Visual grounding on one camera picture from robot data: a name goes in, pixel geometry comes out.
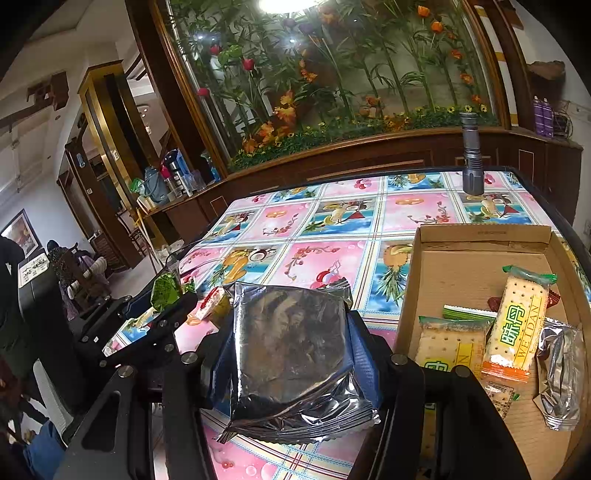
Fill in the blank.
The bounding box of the wooden cabinet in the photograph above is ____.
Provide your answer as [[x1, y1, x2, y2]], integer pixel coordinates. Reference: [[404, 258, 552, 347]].
[[139, 127, 585, 250]]

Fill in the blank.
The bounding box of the glass flower display case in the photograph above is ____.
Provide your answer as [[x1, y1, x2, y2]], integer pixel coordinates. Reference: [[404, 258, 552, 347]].
[[148, 0, 513, 174]]

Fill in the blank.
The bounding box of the green-edged cracker packet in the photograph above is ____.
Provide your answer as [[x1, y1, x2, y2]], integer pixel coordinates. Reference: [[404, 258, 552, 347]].
[[414, 305, 495, 384]]

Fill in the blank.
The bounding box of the cardboard box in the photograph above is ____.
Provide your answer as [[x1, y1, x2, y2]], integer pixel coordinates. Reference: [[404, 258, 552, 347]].
[[397, 224, 591, 480]]

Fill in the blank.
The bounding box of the gold framed glass cabinet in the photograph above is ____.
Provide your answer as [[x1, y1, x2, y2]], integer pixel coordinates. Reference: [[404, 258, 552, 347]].
[[76, 60, 160, 273]]

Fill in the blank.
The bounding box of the dark red snack packet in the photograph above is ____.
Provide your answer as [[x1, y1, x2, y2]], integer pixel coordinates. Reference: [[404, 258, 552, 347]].
[[488, 293, 560, 311]]

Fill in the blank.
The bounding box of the group of bottles on sideboard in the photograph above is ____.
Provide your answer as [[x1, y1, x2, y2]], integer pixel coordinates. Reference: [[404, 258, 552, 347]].
[[129, 148, 222, 208]]

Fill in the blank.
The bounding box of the red candy packet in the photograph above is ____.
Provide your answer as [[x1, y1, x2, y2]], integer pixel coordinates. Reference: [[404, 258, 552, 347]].
[[196, 286, 225, 320]]

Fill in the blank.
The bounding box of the silver foil snack packet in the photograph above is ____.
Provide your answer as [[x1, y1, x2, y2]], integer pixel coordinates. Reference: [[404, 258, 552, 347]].
[[533, 316, 585, 432], [215, 277, 382, 446]]

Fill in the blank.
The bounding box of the grey flashlight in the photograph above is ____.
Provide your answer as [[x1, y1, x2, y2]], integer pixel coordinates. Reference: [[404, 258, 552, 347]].
[[458, 111, 485, 195]]

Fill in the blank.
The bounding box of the printed tablecloth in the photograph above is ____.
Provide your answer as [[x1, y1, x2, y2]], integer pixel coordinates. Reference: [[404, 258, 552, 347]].
[[99, 168, 591, 480]]

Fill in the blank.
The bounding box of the orange-edged cracker packet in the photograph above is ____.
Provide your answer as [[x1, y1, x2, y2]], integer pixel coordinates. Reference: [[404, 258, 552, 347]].
[[481, 265, 558, 384]]

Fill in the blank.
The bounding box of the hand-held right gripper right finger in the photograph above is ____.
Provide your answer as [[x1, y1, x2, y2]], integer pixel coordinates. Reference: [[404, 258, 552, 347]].
[[346, 311, 532, 480]]

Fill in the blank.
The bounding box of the green snack packet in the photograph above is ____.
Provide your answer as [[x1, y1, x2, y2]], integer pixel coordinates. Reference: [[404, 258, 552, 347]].
[[151, 271, 183, 315]]

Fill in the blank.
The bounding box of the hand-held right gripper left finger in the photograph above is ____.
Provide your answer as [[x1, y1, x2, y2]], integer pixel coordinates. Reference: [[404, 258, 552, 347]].
[[53, 330, 236, 480]]

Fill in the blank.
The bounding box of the brown shelf ornament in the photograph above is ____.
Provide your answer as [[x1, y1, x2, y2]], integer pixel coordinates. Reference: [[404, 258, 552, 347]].
[[526, 60, 566, 90]]

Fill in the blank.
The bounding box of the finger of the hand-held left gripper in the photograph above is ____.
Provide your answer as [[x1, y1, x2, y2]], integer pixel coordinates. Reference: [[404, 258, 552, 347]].
[[90, 294, 158, 344], [99, 294, 200, 368]]

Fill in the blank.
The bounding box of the framed wall picture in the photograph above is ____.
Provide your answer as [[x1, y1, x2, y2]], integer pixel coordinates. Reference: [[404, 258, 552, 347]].
[[0, 209, 41, 259]]

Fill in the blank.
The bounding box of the wire basket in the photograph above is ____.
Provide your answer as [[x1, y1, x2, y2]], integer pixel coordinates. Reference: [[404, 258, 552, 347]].
[[553, 108, 573, 139]]

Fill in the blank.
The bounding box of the white label snack packet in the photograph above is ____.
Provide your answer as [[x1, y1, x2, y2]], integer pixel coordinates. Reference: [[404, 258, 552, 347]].
[[482, 378, 520, 421]]

